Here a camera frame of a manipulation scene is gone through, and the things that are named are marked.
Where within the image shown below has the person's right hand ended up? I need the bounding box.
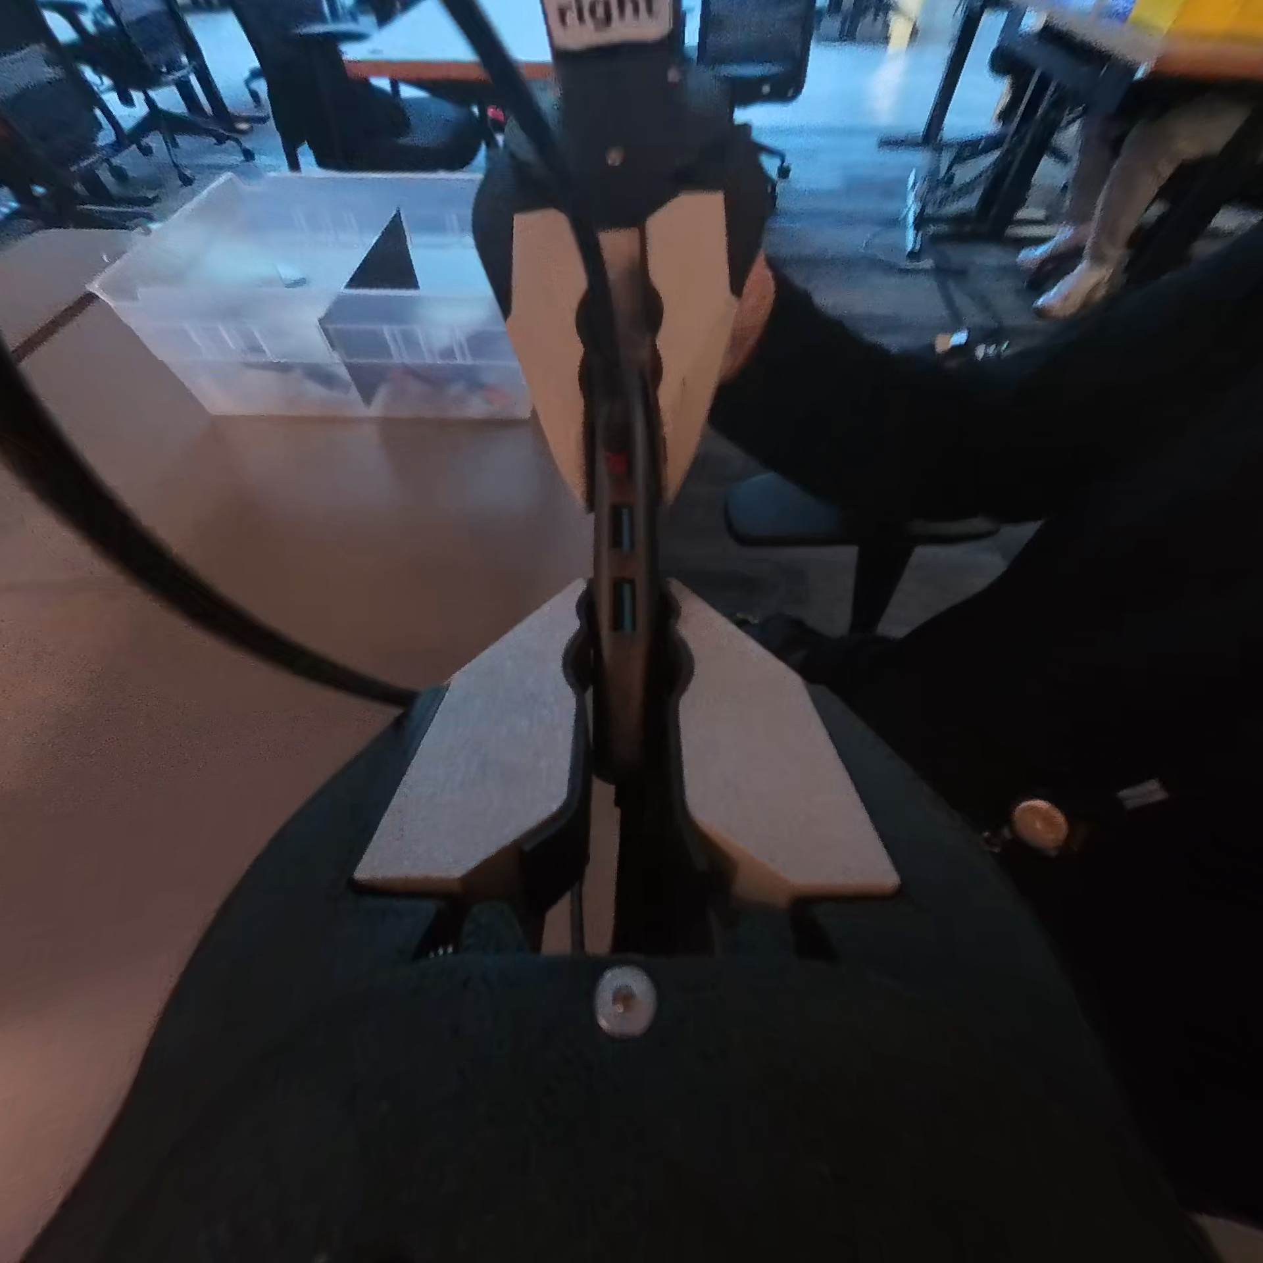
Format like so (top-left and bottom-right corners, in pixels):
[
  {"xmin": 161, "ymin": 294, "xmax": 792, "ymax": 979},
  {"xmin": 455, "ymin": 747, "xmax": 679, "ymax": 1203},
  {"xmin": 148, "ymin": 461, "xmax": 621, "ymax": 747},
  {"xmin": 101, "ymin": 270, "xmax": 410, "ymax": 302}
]
[{"xmin": 717, "ymin": 255, "xmax": 782, "ymax": 388}]

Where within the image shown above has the black mesh office chair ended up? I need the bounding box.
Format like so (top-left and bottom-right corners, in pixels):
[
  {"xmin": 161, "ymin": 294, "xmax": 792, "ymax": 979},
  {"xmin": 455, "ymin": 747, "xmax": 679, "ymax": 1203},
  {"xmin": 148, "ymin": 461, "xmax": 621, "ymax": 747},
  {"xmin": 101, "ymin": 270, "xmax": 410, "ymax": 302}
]
[{"xmin": 696, "ymin": 0, "xmax": 820, "ymax": 180}]

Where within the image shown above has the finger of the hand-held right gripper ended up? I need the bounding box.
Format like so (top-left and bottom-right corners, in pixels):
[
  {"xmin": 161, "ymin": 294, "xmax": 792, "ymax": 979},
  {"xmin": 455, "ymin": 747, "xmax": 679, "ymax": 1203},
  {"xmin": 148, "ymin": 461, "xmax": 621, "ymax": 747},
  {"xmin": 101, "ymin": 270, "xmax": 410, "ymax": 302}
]
[
  {"xmin": 505, "ymin": 210, "xmax": 601, "ymax": 511},
  {"xmin": 644, "ymin": 191, "xmax": 737, "ymax": 507}
]

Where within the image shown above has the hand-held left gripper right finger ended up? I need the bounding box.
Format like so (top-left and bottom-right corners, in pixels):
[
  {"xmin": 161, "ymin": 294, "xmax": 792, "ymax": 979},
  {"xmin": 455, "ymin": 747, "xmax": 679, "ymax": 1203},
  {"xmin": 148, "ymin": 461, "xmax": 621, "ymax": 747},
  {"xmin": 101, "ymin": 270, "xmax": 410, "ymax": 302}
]
[{"xmin": 662, "ymin": 580, "xmax": 904, "ymax": 925}]

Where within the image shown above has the person's right forearm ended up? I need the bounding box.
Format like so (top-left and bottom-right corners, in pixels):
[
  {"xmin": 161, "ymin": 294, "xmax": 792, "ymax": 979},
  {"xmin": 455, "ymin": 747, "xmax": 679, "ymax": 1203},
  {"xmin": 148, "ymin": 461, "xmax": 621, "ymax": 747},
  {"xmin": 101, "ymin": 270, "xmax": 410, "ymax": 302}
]
[{"xmin": 711, "ymin": 232, "xmax": 1263, "ymax": 524}]

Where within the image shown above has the yellow plastic bin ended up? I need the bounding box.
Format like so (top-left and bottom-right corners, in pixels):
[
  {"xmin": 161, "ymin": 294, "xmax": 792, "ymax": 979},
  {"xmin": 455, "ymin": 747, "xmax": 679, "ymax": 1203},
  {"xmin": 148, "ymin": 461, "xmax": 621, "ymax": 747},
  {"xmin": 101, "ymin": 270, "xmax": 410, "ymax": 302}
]
[{"xmin": 1125, "ymin": 0, "xmax": 1263, "ymax": 49}]

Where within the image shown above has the white table with orange edge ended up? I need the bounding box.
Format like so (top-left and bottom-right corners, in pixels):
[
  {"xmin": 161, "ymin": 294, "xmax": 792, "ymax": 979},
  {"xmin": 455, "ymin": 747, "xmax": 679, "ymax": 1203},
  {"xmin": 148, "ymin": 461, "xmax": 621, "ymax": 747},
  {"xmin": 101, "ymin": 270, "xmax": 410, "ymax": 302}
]
[{"xmin": 341, "ymin": 0, "xmax": 558, "ymax": 85}]

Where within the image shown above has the person's dark clothed body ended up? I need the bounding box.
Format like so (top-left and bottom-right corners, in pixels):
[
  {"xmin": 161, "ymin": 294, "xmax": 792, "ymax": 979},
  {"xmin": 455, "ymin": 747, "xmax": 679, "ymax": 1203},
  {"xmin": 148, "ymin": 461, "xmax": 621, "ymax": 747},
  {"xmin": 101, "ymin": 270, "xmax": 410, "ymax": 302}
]
[{"xmin": 769, "ymin": 414, "xmax": 1263, "ymax": 1215}]

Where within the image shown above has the row of black office chairs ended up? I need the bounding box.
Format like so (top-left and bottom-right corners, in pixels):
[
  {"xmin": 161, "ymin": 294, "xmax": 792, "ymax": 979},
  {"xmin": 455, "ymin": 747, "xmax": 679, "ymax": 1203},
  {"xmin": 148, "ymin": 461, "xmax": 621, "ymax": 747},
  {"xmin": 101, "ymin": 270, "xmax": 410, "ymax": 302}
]
[{"xmin": 0, "ymin": 0, "xmax": 485, "ymax": 214}]

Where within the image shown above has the black chair with armrest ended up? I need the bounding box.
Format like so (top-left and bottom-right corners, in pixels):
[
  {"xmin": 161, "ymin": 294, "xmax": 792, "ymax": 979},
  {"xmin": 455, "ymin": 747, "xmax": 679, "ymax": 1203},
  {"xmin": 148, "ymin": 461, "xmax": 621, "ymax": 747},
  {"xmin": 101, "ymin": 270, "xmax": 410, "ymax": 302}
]
[{"xmin": 724, "ymin": 474, "xmax": 1003, "ymax": 633}]

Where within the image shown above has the black bin divider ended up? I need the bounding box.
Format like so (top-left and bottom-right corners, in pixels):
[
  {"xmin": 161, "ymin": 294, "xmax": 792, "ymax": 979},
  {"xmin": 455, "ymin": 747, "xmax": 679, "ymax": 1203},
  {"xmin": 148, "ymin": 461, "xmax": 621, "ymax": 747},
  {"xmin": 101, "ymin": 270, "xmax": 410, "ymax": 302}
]
[{"xmin": 318, "ymin": 208, "xmax": 423, "ymax": 410}]

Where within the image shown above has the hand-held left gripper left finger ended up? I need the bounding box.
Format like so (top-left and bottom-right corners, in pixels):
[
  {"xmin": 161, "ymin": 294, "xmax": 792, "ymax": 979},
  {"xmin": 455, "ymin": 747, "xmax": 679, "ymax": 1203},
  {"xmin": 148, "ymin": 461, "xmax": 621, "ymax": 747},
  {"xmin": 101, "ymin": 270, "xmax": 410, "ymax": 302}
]
[{"xmin": 352, "ymin": 580, "xmax": 599, "ymax": 919}]

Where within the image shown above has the clear plastic bin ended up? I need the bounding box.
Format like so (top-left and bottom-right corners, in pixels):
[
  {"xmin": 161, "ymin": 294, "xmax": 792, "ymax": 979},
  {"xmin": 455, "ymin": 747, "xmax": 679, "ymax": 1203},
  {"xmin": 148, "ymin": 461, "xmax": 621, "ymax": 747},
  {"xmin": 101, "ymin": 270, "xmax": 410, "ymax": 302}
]
[{"xmin": 88, "ymin": 172, "xmax": 533, "ymax": 421}]

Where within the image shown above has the desk with black legs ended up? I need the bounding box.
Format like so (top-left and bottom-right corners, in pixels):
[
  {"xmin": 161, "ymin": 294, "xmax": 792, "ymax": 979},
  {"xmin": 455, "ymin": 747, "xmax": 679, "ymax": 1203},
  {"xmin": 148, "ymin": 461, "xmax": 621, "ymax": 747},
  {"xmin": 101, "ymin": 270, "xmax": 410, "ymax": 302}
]
[{"xmin": 878, "ymin": 0, "xmax": 1097, "ymax": 259}]

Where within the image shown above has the short black hub cable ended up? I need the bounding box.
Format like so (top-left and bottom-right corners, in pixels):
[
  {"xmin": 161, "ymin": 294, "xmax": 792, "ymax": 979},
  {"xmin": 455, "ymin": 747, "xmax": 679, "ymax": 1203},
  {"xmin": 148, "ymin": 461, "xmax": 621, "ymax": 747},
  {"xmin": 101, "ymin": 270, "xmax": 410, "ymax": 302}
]
[{"xmin": 0, "ymin": 0, "xmax": 692, "ymax": 953}]

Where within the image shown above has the grey USB hub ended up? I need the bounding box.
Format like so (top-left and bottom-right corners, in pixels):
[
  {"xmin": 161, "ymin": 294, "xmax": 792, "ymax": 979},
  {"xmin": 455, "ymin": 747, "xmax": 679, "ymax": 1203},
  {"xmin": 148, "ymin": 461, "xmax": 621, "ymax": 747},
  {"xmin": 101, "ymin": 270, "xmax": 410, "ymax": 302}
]
[{"xmin": 589, "ymin": 375, "xmax": 666, "ymax": 792}]

